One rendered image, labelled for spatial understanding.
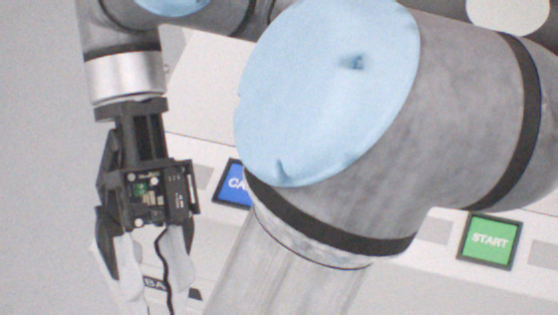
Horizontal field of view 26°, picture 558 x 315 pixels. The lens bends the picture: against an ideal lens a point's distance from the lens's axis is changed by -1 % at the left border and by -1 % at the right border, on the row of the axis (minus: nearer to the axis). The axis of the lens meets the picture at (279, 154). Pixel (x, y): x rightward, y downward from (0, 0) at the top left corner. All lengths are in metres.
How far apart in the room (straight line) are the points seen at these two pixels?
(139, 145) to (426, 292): 0.33
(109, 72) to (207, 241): 0.26
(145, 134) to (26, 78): 1.62
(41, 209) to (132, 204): 1.40
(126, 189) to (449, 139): 0.49
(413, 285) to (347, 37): 0.60
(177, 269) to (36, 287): 1.26
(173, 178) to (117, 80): 0.10
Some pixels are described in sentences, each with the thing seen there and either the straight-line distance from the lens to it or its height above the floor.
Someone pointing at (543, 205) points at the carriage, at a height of 0.88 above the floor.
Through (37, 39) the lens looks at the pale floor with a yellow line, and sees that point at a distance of 2.79.
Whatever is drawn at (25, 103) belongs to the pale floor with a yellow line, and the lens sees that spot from 2.68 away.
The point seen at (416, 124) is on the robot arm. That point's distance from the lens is 0.68.
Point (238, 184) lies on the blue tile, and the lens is 1.26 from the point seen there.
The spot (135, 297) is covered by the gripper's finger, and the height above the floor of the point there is 1.03.
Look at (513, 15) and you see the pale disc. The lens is 1.47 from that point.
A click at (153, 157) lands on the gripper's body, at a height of 1.13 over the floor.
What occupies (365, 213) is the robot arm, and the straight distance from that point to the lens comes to 0.70.
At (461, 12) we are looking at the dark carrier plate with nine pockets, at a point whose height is 0.90.
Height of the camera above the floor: 2.00
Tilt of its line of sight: 54 degrees down
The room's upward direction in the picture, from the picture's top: 11 degrees counter-clockwise
